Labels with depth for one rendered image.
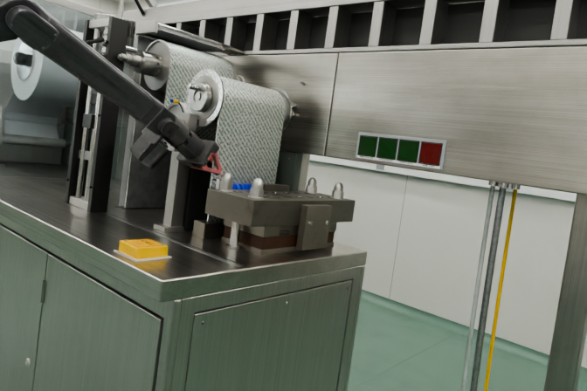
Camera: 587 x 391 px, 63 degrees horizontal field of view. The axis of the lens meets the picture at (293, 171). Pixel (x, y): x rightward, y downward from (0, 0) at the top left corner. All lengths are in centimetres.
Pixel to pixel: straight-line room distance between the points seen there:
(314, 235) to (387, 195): 277
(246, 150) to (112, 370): 60
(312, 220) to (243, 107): 34
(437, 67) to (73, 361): 109
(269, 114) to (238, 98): 12
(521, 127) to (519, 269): 250
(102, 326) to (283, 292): 39
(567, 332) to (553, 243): 223
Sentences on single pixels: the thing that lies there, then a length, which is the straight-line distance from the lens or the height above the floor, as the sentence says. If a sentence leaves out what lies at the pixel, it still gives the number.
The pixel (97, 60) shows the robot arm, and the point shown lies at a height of 126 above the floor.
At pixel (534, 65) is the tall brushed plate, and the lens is 118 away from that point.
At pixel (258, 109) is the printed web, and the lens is 131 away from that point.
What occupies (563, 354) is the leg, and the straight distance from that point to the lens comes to 135.
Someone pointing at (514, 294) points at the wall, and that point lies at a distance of 364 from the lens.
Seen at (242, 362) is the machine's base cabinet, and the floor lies 69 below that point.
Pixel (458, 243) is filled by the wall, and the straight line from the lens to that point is 372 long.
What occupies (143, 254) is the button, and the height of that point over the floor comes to 91.
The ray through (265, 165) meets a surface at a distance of 135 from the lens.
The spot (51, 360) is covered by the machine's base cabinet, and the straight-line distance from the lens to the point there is 136.
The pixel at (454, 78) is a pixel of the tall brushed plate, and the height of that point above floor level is 137.
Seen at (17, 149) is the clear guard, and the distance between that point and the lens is 210.
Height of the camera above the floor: 116
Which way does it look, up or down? 3 degrees down
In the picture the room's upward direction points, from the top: 8 degrees clockwise
